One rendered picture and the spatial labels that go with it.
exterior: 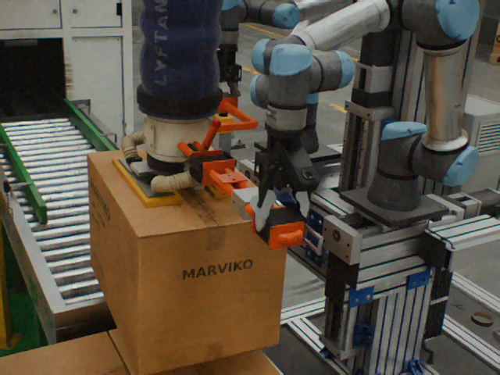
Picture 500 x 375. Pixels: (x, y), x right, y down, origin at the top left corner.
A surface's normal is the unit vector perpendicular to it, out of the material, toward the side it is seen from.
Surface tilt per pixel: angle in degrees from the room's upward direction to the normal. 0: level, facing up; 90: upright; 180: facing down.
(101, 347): 0
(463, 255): 90
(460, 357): 0
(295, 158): 28
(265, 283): 90
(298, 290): 0
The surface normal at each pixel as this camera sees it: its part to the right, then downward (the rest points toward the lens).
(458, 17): 0.65, 0.20
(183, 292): 0.41, 0.37
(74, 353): 0.05, -0.92
